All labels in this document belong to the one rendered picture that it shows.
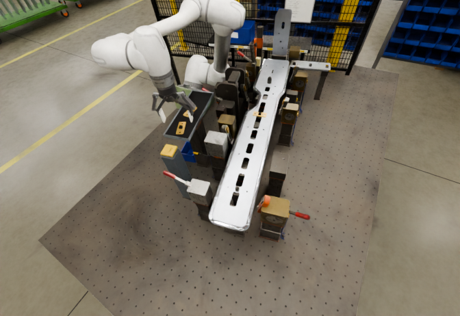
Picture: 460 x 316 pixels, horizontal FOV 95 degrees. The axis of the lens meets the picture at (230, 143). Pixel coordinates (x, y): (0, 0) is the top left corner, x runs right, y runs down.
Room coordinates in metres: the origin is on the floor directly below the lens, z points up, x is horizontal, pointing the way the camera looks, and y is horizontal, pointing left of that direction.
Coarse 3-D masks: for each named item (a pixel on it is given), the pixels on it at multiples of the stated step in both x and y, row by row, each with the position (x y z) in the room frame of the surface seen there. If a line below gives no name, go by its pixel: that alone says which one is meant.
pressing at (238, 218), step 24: (264, 72) 1.42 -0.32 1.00; (288, 72) 1.38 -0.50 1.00; (264, 120) 0.90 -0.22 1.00; (240, 144) 0.74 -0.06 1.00; (264, 144) 0.72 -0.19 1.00; (240, 168) 0.59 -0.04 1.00; (216, 192) 0.47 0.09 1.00; (240, 192) 0.45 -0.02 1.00; (216, 216) 0.35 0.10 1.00; (240, 216) 0.34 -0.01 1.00
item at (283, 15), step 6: (282, 12) 1.64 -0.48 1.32; (288, 12) 1.63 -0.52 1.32; (276, 18) 1.66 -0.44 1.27; (282, 18) 1.64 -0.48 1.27; (288, 18) 1.62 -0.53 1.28; (276, 24) 1.65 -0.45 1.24; (288, 24) 1.62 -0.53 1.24; (276, 30) 1.65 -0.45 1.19; (282, 30) 1.64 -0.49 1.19; (288, 30) 1.62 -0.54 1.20; (276, 36) 1.65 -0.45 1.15; (282, 36) 1.63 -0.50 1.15; (288, 36) 1.62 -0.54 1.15; (276, 42) 1.65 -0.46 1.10; (282, 42) 1.63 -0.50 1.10; (276, 48) 1.65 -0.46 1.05; (276, 54) 1.65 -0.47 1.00; (282, 54) 1.63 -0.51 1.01
